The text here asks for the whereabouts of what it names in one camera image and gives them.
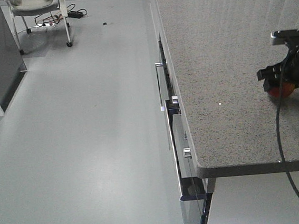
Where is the grey speckled kitchen counter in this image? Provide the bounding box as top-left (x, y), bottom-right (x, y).
top-left (148, 0), bottom-right (299, 224)

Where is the silver knob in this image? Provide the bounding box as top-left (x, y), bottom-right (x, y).
top-left (183, 148), bottom-right (192, 159)
top-left (171, 96), bottom-right (179, 104)

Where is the silver knob near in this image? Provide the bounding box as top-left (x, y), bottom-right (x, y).
top-left (183, 148), bottom-right (192, 159)

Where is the chrome oven door handle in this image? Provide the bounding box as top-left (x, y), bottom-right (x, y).
top-left (155, 62), bottom-right (169, 111)

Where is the black power adapter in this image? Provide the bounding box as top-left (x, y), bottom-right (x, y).
top-left (67, 11), bottom-right (83, 19)

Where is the red yellow apple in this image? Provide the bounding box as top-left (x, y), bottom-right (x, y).
top-left (267, 82), bottom-right (295, 98)

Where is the silver knob far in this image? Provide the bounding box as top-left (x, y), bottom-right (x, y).
top-left (171, 96), bottom-right (179, 104)

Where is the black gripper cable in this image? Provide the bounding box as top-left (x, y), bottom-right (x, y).
top-left (268, 50), bottom-right (299, 224)

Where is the white office chair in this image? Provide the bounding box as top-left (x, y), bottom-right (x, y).
top-left (4, 0), bottom-right (73, 55)

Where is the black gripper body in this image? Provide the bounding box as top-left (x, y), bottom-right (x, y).
top-left (257, 42), bottom-right (299, 91)

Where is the white power strip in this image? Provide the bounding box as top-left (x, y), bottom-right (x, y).
top-left (43, 22), bottom-right (57, 27)

